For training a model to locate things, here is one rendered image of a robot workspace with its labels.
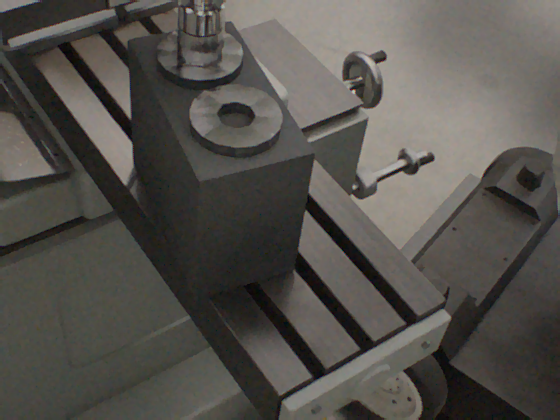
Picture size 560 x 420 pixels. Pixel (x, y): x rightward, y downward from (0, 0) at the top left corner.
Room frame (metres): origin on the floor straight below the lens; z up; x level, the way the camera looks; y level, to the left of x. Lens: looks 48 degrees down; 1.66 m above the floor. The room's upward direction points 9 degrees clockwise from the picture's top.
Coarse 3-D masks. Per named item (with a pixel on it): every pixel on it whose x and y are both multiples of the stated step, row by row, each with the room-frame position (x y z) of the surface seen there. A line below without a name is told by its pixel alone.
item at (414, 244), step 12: (468, 180) 1.30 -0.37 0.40; (456, 192) 1.25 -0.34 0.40; (468, 192) 1.26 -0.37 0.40; (444, 204) 1.21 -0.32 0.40; (456, 204) 1.22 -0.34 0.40; (432, 216) 1.18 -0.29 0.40; (444, 216) 1.18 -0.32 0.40; (420, 228) 1.14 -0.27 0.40; (432, 228) 1.14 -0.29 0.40; (408, 240) 1.10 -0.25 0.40; (420, 240) 1.11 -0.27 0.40; (408, 252) 1.07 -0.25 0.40; (348, 408) 0.71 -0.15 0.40; (360, 408) 0.71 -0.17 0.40
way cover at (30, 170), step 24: (0, 72) 0.91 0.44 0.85; (0, 96) 0.85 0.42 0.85; (0, 120) 0.80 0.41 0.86; (24, 120) 0.82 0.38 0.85; (0, 144) 0.75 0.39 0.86; (24, 144) 0.77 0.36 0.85; (48, 144) 0.78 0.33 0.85; (0, 168) 0.71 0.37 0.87; (24, 168) 0.72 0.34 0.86; (48, 168) 0.73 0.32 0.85; (72, 168) 0.75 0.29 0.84
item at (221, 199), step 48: (144, 48) 0.69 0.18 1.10; (240, 48) 0.70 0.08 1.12; (144, 96) 0.65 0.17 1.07; (192, 96) 0.63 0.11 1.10; (240, 96) 0.63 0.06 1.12; (144, 144) 0.66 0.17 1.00; (192, 144) 0.56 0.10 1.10; (240, 144) 0.56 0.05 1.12; (288, 144) 0.58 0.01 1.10; (192, 192) 0.53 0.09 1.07; (240, 192) 0.54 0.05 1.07; (288, 192) 0.57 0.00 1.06; (192, 240) 0.53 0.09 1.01; (240, 240) 0.54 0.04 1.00; (288, 240) 0.57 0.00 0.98; (192, 288) 0.52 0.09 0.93
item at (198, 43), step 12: (180, 24) 0.67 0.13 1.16; (192, 24) 0.66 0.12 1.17; (204, 24) 0.66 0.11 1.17; (216, 24) 0.67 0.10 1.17; (180, 36) 0.67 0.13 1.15; (192, 36) 0.66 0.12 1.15; (204, 36) 0.66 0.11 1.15; (216, 36) 0.67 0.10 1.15; (180, 48) 0.67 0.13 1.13; (192, 48) 0.66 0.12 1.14; (204, 48) 0.66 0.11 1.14; (216, 48) 0.67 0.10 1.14; (192, 60) 0.66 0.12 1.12; (204, 60) 0.66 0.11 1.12; (216, 60) 0.67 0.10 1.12
